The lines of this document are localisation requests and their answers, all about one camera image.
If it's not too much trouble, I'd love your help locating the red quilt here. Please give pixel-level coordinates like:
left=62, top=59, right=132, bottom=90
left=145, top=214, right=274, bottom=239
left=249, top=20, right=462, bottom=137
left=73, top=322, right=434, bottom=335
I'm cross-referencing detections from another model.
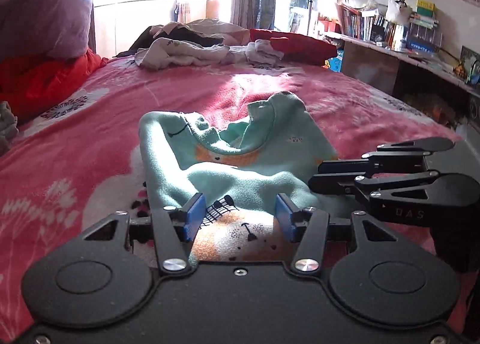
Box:
left=1, top=50, right=108, bottom=124

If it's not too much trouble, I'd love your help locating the wooden desk shelf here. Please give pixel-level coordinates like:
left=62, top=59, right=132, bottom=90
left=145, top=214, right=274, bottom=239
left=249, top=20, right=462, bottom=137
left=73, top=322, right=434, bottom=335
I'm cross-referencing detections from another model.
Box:
left=324, top=32, right=479, bottom=105

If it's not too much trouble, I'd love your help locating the white printed clothes pile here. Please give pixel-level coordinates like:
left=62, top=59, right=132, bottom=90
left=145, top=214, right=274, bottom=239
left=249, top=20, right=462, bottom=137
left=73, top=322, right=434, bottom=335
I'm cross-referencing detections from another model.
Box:
left=134, top=37, right=285, bottom=71

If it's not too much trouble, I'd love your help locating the teal printed kids garment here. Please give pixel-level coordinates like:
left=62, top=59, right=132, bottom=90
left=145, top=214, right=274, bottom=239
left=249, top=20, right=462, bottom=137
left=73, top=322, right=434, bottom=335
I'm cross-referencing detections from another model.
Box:
left=139, top=92, right=337, bottom=262

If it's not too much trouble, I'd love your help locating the folded grey cloth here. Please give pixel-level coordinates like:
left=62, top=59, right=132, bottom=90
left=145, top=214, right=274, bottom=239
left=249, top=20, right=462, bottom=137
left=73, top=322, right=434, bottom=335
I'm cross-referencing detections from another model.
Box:
left=0, top=102, right=19, bottom=156

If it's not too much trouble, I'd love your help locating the blue duck box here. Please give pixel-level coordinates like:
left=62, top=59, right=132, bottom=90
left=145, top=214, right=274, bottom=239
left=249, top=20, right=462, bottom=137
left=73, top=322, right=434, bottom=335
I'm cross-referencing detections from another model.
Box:
left=324, top=50, right=343, bottom=72

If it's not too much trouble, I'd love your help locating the purple duvet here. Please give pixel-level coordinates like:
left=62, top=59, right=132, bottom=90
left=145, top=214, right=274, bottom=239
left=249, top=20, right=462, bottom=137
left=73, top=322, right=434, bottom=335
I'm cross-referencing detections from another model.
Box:
left=1, top=0, right=93, bottom=60

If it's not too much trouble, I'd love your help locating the red pillow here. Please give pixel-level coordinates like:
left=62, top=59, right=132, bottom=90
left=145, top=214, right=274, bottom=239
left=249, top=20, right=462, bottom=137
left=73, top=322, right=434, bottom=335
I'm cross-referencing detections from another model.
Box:
left=249, top=29, right=337, bottom=66

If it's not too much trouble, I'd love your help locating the row of books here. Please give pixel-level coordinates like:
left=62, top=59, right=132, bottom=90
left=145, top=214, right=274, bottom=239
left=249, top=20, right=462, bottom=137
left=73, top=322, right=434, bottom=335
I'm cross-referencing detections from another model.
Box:
left=337, top=0, right=443, bottom=53

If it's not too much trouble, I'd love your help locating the black garment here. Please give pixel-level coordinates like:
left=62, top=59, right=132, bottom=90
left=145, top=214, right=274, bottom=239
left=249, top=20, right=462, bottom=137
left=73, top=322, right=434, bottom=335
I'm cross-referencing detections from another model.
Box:
left=116, top=26, right=223, bottom=58

